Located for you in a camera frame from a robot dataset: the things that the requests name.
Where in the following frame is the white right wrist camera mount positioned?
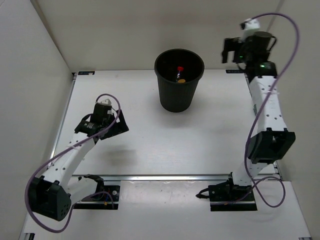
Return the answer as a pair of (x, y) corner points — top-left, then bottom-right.
(239, 18), (261, 43)

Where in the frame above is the left blue table sticker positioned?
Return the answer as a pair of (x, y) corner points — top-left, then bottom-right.
(77, 71), (95, 76)

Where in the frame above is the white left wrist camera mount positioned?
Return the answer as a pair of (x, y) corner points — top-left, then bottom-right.
(95, 98), (112, 106)

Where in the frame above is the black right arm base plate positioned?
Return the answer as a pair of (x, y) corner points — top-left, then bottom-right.
(208, 183), (258, 212)

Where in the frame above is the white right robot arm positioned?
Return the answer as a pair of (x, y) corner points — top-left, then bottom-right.
(196, 31), (296, 205)

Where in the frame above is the black plastic waste bin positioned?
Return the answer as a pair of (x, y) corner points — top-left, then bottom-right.
(154, 48), (205, 113)

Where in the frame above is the clear bottle red label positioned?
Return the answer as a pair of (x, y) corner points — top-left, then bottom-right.
(175, 66), (184, 82)

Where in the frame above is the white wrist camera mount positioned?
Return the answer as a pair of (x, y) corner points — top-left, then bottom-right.
(239, 18), (261, 43)
(95, 98), (112, 106)

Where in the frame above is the blue table sticker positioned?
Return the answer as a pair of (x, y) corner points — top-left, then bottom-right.
(77, 71), (95, 76)
(225, 69), (243, 74)

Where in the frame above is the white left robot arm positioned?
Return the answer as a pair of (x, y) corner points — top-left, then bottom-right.
(27, 99), (129, 221)

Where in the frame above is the right blue table sticker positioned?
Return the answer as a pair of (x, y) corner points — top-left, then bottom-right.
(225, 69), (243, 74)

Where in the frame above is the clear bottle green label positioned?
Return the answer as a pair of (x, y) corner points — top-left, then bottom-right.
(253, 104), (258, 116)

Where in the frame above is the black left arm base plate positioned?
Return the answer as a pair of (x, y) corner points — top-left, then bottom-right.
(74, 180), (121, 211)

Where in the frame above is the aluminium front table rail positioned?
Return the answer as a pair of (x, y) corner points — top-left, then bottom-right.
(44, 173), (278, 183)

